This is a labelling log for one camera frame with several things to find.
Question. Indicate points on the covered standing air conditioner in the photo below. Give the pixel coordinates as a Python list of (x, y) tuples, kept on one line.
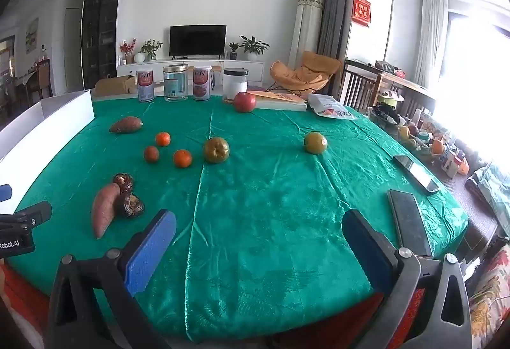
[(306, 26)]

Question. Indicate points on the black television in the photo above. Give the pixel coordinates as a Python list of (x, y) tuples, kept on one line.
[(198, 39)]

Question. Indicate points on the green tablecloth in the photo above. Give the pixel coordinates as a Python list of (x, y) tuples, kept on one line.
[(259, 193)]

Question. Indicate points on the orange lounge chair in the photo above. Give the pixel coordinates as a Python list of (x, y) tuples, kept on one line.
[(305, 72)]

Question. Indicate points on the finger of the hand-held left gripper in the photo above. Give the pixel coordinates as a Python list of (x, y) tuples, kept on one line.
[(4, 193)]

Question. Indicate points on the small dark sweet potato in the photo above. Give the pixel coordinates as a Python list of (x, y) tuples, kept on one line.
[(126, 124)]

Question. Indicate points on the red apple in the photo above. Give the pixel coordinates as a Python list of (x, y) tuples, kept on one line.
[(244, 102)]

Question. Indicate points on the dark glass cabinet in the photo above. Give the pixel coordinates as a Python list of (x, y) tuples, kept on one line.
[(101, 26)]

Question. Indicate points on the red wall hanging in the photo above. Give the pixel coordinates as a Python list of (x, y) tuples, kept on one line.
[(361, 9)]

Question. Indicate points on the wooden dining chair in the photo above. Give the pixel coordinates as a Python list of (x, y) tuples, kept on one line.
[(44, 78)]

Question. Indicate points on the side table orange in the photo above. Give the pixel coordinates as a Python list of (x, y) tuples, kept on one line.
[(437, 146)]

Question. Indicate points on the flat yellow white box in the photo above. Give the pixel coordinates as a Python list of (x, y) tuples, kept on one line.
[(281, 102)]

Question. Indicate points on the silver can red label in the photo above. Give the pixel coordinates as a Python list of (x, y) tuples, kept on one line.
[(202, 83), (145, 86)]

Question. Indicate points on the brown pear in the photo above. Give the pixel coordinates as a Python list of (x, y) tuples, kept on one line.
[(315, 143), (216, 149)]

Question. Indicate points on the green plant white vase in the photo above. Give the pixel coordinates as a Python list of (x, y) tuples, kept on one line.
[(150, 50)]

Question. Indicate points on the dark brown mangosteen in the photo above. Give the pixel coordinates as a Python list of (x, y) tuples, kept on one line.
[(130, 205), (123, 181)]

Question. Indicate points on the glass jar teal label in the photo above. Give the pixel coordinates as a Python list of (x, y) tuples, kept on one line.
[(175, 83)]

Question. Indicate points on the small potted plant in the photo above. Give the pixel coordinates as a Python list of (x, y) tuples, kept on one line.
[(233, 51)]

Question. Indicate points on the dark orange tangerine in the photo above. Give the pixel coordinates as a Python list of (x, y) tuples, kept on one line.
[(151, 153)]

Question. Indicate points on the clear jar black lid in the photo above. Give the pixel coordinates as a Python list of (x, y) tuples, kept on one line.
[(235, 83)]

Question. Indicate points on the grey curtain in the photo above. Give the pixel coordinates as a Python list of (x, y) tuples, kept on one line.
[(332, 6)]

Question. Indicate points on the floral sofa cushion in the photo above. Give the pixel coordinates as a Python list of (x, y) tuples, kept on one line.
[(492, 293)]

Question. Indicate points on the wooden bench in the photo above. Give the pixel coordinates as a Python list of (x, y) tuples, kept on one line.
[(378, 88)]

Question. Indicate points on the white tv cabinet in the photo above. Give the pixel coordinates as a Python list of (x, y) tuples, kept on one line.
[(239, 68)]

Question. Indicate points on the large green potted plant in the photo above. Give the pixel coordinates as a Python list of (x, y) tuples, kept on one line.
[(252, 46)]

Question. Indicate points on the white snack bag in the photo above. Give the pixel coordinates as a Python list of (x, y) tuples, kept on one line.
[(330, 106)]

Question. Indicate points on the framed wall picture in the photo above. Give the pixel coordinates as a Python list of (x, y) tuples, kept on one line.
[(32, 35)]

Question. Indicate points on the large black smartphone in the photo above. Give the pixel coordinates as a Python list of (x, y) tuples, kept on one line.
[(410, 221)]

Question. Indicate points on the long pink sweet potato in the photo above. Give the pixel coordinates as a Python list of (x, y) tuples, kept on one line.
[(104, 209)]

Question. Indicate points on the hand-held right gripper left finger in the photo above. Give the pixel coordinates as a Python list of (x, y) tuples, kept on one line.
[(151, 245)]

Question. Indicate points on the red flower arrangement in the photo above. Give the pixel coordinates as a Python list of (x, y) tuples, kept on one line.
[(127, 50)]

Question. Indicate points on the white curtain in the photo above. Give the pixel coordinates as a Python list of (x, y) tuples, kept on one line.
[(432, 38)]

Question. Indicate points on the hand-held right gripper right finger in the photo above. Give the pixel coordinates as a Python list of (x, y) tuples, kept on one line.
[(366, 249)]

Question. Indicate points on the side table pear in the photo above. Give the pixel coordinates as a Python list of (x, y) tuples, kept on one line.
[(403, 132)]

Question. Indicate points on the white cardboard box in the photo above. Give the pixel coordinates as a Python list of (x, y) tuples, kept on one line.
[(44, 122)]

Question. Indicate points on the brown cardboard box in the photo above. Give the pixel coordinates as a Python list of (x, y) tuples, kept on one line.
[(114, 85)]

